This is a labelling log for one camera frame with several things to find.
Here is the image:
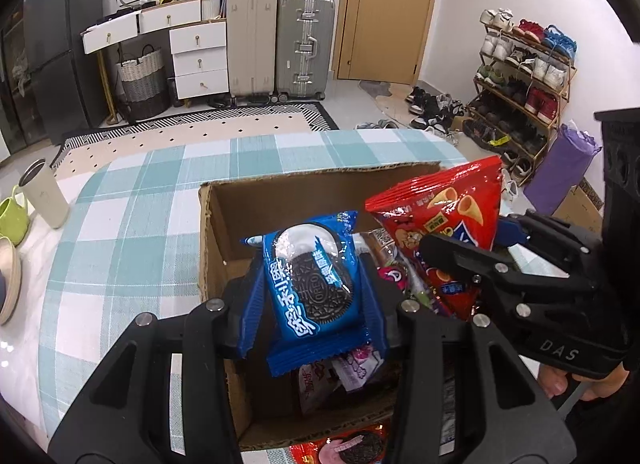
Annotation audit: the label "black white patterned rug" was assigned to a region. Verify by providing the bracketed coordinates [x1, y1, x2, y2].
[50, 100, 342, 181]

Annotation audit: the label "white desk with drawers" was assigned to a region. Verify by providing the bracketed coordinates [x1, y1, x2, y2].
[81, 0, 231, 101]

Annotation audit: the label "purple bag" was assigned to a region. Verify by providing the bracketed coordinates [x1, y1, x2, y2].
[522, 123, 602, 216]

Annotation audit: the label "printed brown carton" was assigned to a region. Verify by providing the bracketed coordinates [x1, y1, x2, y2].
[552, 178, 607, 236]

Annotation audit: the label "black refrigerator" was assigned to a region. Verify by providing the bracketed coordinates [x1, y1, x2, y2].
[22, 0, 109, 131]

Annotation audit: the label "rows of assorted shoes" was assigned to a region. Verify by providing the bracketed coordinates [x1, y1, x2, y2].
[465, 8, 578, 185]

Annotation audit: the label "wooden handle broom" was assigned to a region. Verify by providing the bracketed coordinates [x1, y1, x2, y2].
[97, 46, 121, 127]

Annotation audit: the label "green mug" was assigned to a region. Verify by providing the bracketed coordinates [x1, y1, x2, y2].
[0, 185, 32, 248]

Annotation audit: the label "red cone snack packet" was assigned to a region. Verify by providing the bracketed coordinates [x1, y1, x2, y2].
[363, 154, 503, 323]

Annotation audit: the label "wooden door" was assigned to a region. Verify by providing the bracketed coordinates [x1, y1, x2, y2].
[335, 0, 444, 86]

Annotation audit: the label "brown cardboard box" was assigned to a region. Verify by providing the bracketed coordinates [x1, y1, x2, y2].
[197, 161, 444, 453]

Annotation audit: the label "dark glass cabinet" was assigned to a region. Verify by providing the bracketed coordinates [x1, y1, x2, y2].
[0, 0, 32, 156]

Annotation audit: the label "silver suitcase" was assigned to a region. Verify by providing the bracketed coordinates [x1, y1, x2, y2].
[276, 0, 336, 100]

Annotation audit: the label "white pink snack packet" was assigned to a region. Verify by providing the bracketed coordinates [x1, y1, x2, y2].
[297, 343, 387, 418]

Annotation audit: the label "woven laundry basket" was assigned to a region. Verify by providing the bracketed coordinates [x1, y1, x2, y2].
[116, 43, 171, 121]

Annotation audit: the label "teal checkered tablecloth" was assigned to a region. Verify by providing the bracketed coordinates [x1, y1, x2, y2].
[37, 128, 566, 464]

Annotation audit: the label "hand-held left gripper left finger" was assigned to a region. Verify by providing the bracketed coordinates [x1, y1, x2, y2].
[47, 255, 267, 464]

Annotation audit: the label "beige suitcase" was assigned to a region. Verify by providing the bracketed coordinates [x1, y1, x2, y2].
[226, 0, 279, 99]

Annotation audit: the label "metal shoe rack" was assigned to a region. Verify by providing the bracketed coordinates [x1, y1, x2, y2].
[462, 9, 579, 187]

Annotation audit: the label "scattered dark shoes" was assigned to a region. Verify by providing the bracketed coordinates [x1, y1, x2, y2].
[354, 86, 469, 146]

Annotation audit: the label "person's right hand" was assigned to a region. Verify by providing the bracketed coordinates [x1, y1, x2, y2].
[538, 358, 629, 403]

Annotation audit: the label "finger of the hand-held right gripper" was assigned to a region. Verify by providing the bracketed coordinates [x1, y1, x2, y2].
[496, 210, 604, 276]
[418, 234, 599, 306]

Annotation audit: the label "blue cookie packet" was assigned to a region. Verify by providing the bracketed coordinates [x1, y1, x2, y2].
[242, 210, 384, 378]

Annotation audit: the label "cream tumbler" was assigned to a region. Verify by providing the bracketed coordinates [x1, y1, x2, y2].
[18, 158, 71, 229]

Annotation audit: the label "beige bowl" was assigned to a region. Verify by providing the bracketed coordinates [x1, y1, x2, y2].
[0, 236, 24, 326]

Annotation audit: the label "grey floor mat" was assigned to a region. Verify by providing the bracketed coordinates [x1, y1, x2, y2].
[358, 79, 397, 98]

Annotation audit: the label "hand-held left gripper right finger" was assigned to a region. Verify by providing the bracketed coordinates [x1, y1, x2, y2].
[357, 251, 579, 464]

